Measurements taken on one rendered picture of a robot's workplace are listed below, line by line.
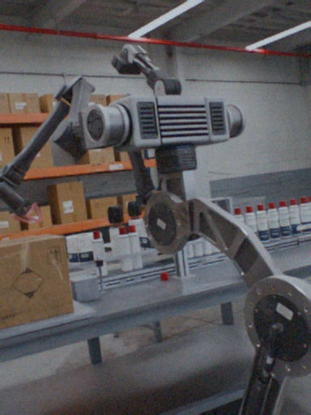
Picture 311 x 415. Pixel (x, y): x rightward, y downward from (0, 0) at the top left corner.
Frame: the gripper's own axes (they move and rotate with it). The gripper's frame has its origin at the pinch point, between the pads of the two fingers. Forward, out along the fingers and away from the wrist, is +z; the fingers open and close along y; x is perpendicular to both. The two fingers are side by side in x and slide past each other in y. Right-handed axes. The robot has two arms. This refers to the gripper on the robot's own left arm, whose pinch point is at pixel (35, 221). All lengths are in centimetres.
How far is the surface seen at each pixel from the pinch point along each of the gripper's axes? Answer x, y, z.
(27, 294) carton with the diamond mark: 28.0, -24.4, 7.1
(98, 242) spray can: -14.6, 5.0, 29.8
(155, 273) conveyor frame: -21, -3, 59
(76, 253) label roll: -21, 57, 47
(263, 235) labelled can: -77, -13, 96
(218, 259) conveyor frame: -47, -10, 80
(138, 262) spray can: -21, 2, 50
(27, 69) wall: -283, 433, -15
